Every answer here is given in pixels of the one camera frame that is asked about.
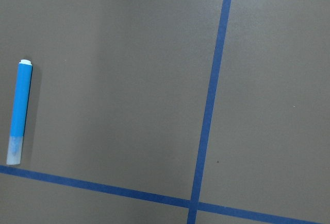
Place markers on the blue marker pen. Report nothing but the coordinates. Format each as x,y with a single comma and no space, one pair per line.
19,112

